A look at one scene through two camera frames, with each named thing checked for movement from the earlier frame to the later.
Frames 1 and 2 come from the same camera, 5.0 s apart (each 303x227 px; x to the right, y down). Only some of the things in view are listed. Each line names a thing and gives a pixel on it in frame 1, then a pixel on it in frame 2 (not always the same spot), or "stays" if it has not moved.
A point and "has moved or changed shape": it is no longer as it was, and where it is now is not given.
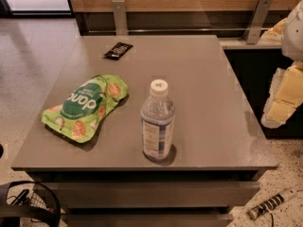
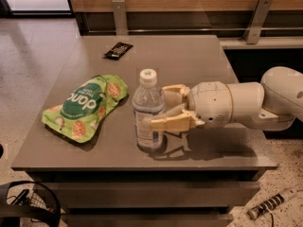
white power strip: [271, 203] stays
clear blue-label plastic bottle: [157, 120] has moved or changed shape
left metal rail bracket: [120, 18] stays
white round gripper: [294, 35] -> [209, 104]
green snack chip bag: [81, 113] stays
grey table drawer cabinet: [220, 148] stays
